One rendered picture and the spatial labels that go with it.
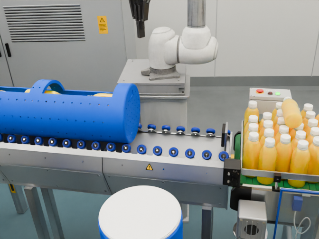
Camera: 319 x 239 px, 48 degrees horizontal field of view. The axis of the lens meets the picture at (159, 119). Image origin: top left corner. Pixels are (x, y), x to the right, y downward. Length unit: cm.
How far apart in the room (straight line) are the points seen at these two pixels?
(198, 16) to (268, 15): 241
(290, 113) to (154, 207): 70
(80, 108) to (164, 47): 65
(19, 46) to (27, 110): 167
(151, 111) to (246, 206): 89
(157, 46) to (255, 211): 104
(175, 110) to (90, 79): 133
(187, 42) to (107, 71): 133
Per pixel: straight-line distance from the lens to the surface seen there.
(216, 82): 453
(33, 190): 215
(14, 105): 180
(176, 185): 173
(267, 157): 151
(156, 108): 212
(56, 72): 335
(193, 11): 200
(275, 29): 441
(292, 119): 159
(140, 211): 125
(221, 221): 268
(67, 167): 184
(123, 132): 160
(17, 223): 291
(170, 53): 204
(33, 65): 340
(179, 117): 214
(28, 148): 191
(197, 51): 201
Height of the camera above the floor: 190
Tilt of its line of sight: 29 degrees down
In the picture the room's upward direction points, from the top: 3 degrees counter-clockwise
